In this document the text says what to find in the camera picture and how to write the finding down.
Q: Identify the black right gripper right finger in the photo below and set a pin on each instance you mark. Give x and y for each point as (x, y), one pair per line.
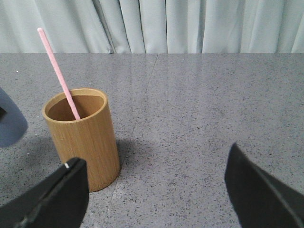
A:
(259, 199)

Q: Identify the blue plastic cup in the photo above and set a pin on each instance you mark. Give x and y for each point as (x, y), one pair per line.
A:
(13, 124)

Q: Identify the bamboo cylinder holder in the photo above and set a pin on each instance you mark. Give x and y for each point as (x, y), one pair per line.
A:
(90, 138)

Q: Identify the white curtain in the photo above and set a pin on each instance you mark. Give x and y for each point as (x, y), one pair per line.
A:
(153, 26)

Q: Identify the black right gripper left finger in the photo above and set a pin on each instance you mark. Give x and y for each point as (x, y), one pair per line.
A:
(59, 201)

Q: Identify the pink chopstick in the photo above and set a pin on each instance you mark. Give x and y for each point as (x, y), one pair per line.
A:
(58, 72)

